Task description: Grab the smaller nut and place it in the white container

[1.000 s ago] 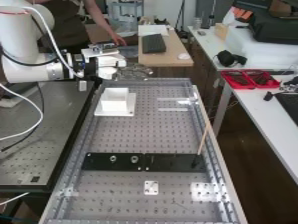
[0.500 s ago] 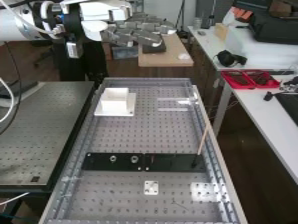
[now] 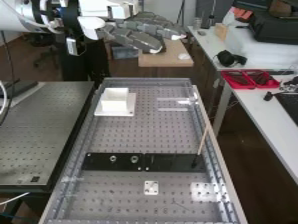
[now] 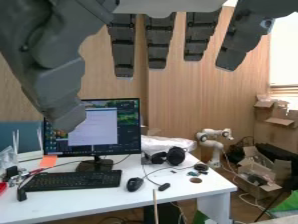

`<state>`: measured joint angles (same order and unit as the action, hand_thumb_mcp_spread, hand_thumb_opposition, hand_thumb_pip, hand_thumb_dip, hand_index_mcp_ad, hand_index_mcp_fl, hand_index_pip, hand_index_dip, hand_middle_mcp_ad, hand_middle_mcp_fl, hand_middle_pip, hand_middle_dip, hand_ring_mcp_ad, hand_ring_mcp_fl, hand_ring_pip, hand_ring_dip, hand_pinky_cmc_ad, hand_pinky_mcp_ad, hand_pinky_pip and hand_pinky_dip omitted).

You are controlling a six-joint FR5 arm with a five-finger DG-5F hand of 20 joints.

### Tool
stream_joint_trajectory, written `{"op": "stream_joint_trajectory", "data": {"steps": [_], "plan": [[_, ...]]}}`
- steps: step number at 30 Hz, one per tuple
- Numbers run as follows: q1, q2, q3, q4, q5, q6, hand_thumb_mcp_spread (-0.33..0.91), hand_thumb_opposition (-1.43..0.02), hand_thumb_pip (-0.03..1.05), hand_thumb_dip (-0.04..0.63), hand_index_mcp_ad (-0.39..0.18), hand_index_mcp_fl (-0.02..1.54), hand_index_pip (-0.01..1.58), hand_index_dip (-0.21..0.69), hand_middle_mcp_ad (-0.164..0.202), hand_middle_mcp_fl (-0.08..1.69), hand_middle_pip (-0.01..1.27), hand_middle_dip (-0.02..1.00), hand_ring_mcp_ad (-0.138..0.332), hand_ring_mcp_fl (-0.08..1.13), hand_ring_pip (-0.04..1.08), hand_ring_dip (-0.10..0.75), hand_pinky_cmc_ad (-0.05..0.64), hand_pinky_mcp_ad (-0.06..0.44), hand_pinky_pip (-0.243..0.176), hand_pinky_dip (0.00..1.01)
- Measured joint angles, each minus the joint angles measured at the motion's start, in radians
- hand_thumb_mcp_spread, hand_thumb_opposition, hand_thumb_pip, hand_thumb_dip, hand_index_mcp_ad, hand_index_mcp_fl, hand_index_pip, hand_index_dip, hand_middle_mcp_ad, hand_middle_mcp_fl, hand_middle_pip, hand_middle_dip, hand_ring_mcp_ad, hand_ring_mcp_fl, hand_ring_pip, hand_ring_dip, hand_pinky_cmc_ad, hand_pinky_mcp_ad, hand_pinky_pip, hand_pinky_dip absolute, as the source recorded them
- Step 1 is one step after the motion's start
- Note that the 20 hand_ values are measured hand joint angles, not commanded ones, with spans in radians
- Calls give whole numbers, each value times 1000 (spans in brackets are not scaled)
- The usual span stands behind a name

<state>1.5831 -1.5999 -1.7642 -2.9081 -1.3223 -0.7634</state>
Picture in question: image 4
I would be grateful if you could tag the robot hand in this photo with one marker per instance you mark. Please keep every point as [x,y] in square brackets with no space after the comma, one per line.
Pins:
[40,56]

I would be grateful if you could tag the computer screen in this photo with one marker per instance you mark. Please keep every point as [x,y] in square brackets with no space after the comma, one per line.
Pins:
[107,130]

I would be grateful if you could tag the white router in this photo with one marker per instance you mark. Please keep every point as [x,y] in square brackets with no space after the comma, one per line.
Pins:
[27,146]

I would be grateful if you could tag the orange notepad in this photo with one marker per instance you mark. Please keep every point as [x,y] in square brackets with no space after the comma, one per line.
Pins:
[48,161]

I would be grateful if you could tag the black keyboard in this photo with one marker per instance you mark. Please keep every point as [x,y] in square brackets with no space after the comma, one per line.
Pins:
[71,180]

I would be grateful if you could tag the black headphones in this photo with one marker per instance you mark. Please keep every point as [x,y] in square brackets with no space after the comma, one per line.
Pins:
[173,156]

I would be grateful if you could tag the black mouse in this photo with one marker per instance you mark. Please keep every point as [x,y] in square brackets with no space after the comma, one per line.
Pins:
[135,184]

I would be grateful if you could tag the white desk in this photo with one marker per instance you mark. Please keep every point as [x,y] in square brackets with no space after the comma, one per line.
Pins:
[111,200]

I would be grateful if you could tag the small white jointed device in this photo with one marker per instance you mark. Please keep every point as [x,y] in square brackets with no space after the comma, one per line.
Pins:
[214,140]

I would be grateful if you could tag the thin stick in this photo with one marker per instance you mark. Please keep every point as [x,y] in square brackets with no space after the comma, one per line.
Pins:
[156,206]

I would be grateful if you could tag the open cardboard box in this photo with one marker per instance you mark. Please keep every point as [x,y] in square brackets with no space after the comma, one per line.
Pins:
[260,173]

